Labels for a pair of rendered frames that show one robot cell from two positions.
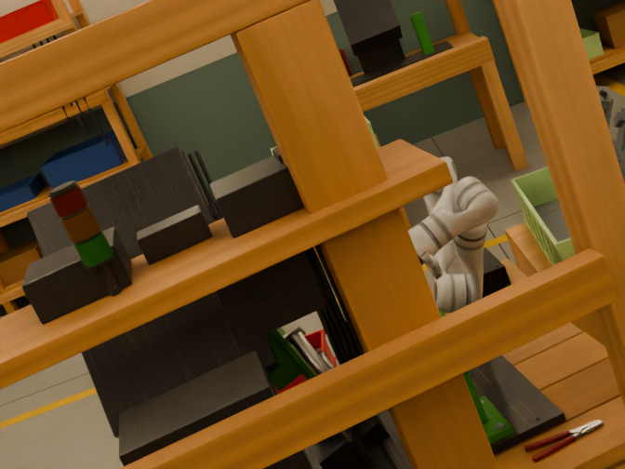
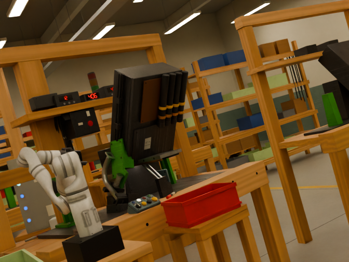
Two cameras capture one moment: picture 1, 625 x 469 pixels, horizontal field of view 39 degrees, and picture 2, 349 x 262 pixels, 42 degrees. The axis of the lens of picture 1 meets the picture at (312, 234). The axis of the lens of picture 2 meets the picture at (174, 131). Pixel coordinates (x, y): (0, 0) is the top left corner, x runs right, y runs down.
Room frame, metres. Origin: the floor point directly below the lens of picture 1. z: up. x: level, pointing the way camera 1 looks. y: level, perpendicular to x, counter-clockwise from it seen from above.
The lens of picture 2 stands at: (4.01, -1.09, 1.26)
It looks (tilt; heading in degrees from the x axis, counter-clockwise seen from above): 1 degrees down; 144
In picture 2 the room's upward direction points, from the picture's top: 16 degrees counter-clockwise
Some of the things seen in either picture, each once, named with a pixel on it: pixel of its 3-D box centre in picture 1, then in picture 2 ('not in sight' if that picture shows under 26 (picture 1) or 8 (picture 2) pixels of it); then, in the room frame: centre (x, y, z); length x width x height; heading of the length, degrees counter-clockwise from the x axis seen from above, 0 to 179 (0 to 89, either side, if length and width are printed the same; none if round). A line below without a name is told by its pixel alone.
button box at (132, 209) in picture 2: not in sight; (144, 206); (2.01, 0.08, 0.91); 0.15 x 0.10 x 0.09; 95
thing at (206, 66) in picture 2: not in sight; (256, 109); (-1.79, 5.10, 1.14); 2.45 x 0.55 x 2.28; 84
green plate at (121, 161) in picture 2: (275, 349); (122, 157); (1.77, 0.17, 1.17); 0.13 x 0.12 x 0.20; 95
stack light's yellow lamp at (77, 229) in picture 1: (81, 224); (93, 82); (1.39, 0.33, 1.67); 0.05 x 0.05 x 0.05
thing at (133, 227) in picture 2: not in sight; (173, 210); (1.98, 0.26, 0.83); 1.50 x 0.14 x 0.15; 95
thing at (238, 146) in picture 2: not in sight; (230, 143); (-5.31, 7.53, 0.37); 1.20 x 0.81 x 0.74; 86
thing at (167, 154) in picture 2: not in sight; (149, 159); (1.79, 0.33, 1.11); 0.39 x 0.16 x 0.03; 5
